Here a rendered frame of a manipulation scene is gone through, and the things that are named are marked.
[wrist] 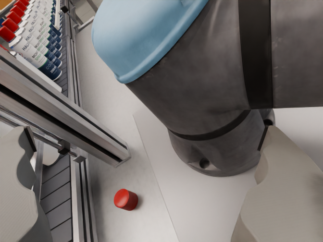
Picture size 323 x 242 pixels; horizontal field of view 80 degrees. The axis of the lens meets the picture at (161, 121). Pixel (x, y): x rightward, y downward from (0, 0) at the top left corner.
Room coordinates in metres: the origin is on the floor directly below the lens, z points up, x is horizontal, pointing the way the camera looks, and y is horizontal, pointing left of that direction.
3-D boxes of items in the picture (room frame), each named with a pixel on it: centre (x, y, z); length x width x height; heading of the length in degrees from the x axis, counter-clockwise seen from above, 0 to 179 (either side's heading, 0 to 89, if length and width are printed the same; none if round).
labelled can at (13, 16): (0.91, 0.16, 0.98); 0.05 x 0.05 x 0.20
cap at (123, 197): (0.19, 0.15, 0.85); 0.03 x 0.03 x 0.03
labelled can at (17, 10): (0.99, 0.15, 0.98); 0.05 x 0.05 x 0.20
